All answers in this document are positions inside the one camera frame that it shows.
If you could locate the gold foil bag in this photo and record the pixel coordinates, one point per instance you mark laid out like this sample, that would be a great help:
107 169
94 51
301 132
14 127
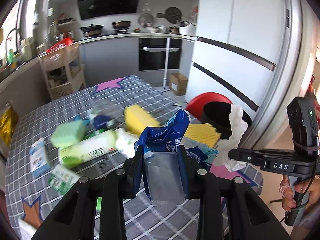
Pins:
9 120

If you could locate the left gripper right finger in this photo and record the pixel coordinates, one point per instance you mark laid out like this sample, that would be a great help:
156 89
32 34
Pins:
229 209

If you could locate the white refrigerator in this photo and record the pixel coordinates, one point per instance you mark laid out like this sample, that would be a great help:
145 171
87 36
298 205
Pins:
241 47

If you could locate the black trash bin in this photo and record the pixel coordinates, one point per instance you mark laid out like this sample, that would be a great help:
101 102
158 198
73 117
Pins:
217 114

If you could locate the white stick mop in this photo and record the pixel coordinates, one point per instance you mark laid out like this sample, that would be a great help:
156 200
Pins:
158 78

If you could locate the green sponge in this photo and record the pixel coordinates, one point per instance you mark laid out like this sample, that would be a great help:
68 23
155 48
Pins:
68 134

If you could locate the beige storage trolley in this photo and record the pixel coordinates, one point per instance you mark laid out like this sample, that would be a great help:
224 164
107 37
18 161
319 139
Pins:
63 71

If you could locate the black built-in oven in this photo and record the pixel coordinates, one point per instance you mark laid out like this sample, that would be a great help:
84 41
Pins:
153 53

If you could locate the small white blue box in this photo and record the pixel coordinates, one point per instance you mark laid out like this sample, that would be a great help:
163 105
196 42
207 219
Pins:
39 161

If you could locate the blue plastic bag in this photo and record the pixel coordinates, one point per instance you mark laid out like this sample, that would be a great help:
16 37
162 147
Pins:
171 172

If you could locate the cardboard box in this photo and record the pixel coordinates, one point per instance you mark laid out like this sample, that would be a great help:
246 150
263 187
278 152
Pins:
178 83

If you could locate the black wok on stove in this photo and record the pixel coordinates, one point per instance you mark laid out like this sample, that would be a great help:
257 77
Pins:
92 30

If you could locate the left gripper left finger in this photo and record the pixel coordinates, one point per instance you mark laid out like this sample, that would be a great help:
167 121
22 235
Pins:
74 215

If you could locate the brown pot on stove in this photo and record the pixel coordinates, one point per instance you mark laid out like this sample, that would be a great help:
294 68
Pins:
121 26

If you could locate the red basket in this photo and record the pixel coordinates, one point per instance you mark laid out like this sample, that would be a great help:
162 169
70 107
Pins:
65 42

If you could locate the light green wipes pack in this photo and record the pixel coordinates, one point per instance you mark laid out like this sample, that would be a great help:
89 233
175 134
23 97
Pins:
87 149

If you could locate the white tissue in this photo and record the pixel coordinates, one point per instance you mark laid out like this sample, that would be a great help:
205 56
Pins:
238 128

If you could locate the yellow sponge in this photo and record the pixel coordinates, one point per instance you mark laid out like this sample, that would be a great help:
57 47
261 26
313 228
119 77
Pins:
137 119

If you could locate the yellow mesh scrubber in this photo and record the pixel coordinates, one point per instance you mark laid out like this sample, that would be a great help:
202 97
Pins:
203 133

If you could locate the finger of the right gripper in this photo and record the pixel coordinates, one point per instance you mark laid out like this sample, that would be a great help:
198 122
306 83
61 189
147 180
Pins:
246 155

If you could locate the grey checked tablecloth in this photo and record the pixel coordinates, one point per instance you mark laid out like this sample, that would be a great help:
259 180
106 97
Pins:
91 133

